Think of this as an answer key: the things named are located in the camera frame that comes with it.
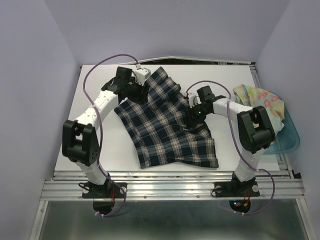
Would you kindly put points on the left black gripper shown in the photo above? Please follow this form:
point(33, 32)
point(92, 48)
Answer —
point(142, 98)

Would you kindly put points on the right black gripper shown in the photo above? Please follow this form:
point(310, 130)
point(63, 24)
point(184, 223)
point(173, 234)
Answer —
point(191, 122)

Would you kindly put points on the navy plaid skirt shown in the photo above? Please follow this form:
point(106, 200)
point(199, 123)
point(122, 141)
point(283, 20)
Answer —
point(159, 131)

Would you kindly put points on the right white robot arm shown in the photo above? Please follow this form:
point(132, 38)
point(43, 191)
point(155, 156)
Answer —
point(255, 132)

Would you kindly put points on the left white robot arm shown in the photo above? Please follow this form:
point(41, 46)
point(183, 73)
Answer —
point(79, 137)

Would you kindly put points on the pastel tie-dye skirt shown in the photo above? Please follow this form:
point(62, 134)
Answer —
point(254, 97)

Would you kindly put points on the teal plastic bin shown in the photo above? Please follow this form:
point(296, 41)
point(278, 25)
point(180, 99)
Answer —
point(286, 136)

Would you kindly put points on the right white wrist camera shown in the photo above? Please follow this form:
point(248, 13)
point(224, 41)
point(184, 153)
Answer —
point(192, 99)

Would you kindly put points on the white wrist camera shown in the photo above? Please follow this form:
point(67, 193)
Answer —
point(142, 74)
point(192, 99)

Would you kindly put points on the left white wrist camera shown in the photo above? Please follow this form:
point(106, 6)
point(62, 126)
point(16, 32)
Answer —
point(142, 74)

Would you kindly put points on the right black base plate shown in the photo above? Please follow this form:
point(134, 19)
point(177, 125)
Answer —
point(233, 189)

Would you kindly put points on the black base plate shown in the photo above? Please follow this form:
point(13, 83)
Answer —
point(233, 189)
point(106, 191)

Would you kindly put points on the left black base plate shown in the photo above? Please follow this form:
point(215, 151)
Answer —
point(106, 191)

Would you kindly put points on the aluminium frame rails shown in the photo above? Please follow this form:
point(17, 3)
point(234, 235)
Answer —
point(172, 201)

